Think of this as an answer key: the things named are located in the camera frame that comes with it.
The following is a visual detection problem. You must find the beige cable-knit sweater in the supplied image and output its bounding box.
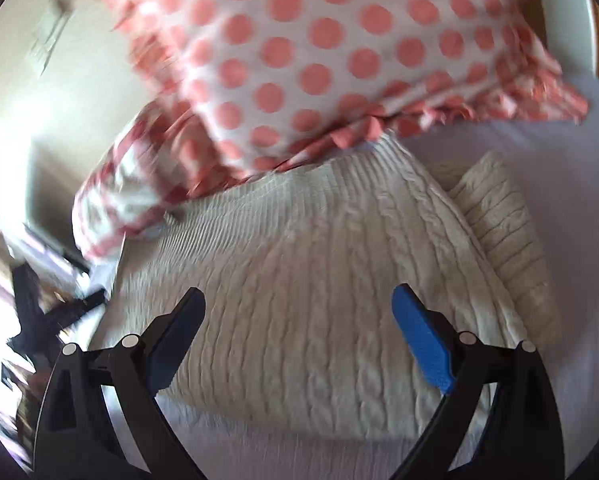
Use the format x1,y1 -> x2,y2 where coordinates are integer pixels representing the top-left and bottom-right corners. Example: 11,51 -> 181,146
94,136 -> 562,440

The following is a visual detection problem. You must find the wooden door frame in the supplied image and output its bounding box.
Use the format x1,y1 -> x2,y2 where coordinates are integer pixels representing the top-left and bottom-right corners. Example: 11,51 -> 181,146
541,0 -> 599,78

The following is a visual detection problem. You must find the pink polka dot pillow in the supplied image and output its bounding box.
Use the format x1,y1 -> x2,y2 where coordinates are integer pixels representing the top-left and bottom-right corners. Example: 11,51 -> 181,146
104,0 -> 588,194

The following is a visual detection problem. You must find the lavender bed sheet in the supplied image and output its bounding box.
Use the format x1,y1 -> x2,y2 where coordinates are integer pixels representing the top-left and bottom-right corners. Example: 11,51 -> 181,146
158,76 -> 599,479

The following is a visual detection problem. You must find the red checked pillow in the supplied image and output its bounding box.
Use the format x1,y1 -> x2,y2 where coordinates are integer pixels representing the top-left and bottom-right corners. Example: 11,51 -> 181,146
72,99 -> 252,262

